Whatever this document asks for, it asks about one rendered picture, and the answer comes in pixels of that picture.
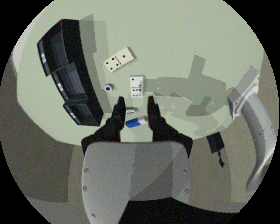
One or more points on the blue and white eraser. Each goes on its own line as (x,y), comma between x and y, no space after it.
(136,122)

